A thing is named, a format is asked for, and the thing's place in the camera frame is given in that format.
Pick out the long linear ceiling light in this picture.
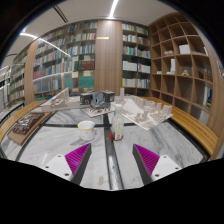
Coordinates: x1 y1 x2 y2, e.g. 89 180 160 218
108 0 120 19
19 32 71 58

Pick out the wooden cubby shelf unit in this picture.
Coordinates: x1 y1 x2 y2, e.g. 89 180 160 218
148 12 224 128

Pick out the white cup yellow rim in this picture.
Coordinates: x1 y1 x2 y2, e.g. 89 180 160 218
77 120 96 142

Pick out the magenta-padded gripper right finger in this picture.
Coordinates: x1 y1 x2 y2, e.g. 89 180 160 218
131 143 183 183

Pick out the dark model on wooden board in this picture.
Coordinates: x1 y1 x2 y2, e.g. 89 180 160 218
7 111 53 147

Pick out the distant book shelf unit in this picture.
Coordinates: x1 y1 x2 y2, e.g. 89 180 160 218
8 54 26 103

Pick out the flat round red coaster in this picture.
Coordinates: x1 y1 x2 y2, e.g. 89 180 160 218
108 132 125 142

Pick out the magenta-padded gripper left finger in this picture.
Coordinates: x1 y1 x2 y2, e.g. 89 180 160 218
41 142 93 186

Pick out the narrow book-filled shelf unit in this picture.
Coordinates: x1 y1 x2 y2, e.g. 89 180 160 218
121 21 152 98

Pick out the wide book-filled shelf unit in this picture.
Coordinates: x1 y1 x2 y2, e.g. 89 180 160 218
32 20 98 99

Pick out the dark grey house model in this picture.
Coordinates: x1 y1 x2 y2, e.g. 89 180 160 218
79 89 116 118

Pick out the white architectural building model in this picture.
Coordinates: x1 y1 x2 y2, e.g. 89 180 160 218
39 87 83 113

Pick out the white city block model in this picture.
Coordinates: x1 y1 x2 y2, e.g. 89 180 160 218
114 87 174 131

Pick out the clear plastic bottle white cap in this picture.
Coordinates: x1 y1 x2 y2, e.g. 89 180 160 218
110 103 125 141

